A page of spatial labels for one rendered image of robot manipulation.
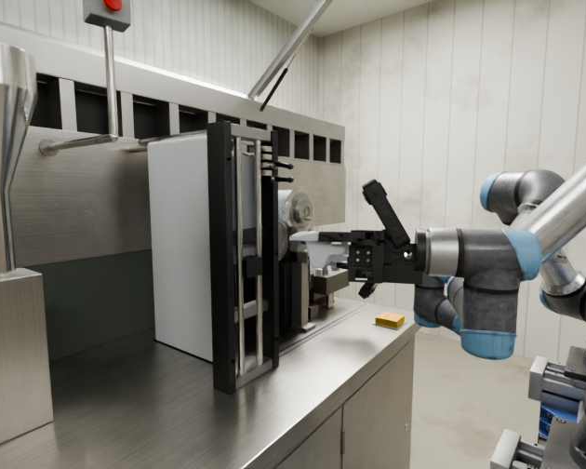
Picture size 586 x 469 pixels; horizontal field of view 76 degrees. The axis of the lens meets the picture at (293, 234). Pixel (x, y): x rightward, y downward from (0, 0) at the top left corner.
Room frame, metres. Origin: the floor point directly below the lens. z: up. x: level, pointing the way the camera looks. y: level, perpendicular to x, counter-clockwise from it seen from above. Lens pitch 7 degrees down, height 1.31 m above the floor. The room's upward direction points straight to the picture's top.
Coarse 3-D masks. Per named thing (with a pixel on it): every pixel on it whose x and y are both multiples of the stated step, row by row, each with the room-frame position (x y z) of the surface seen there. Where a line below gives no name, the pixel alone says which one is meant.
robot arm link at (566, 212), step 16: (576, 176) 0.63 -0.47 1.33; (560, 192) 0.63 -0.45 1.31; (576, 192) 0.61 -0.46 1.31; (544, 208) 0.64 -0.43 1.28; (560, 208) 0.62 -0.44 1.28; (576, 208) 0.61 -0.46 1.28; (528, 224) 0.64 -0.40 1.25; (544, 224) 0.62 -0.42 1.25; (560, 224) 0.61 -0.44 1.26; (576, 224) 0.61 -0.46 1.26; (544, 240) 0.62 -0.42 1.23; (560, 240) 0.61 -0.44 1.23; (544, 256) 0.62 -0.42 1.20; (448, 288) 0.70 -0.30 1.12
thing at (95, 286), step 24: (48, 264) 0.87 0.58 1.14; (72, 264) 0.92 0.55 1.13; (96, 264) 0.96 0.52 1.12; (120, 264) 1.02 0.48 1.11; (144, 264) 1.07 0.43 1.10; (48, 288) 0.87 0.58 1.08; (72, 288) 0.91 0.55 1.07; (96, 288) 0.96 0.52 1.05; (120, 288) 1.01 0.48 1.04; (144, 288) 1.07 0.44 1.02; (48, 312) 0.87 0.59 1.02; (72, 312) 0.91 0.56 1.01; (96, 312) 0.96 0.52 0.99; (120, 312) 1.01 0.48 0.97; (144, 312) 1.07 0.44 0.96; (48, 336) 0.87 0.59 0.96; (72, 336) 0.91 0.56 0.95; (96, 336) 0.95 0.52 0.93; (120, 336) 1.01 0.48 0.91
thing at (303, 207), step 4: (300, 200) 1.11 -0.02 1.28; (304, 200) 1.11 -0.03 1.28; (308, 200) 1.13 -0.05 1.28; (296, 204) 1.11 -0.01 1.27; (300, 204) 1.10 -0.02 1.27; (304, 204) 1.11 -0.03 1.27; (308, 204) 1.13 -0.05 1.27; (296, 208) 1.10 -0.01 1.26; (300, 208) 1.10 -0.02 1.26; (304, 208) 1.12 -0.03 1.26; (308, 208) 1.13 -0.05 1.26; (312, 208) 1.15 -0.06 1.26; (296, 212) 1.10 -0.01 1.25; (300, 212) 1.10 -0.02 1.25; (304, 212) 1.11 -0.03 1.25; (308, 212) 1.14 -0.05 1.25; (312, 212) 1.15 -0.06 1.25; (296, 216) 1.10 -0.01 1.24; (300, 216) 1.10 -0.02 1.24; (304, 216) 1.11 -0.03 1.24; (296, 220) 1.11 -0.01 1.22; (300, 220) 1.10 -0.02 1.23
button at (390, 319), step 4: (384, 312) 1.16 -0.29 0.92; (388, 312) 1.16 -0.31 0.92; (376, 316) 1.12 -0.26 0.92; (380, 316) 1.12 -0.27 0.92; (384, 316) 1.12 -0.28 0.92; (388, 316) 1.12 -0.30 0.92; (392, 316) 1.12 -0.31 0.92; (396, 316) 1.12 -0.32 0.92; (400, 316) 1.12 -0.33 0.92; (404, 316) 1.13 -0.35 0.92; (376, 320) 1.12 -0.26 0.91; (380, 320) 1.11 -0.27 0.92; (384, 320) 1.10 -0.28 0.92; (388, 320) 1.09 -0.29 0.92; (392, 320) 1.09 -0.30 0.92; (396, 320) 1.09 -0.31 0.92; (400, 320) 1.10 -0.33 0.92; (404, 320) 1.13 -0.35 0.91; (380, 324) 1.11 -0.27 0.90; (384, 324) 1.10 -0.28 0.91; (388, 324) 1.09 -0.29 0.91; (392, 324) 1.09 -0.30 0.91; (396, 324) 1.08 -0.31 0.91; (400, 324) 1.10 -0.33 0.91
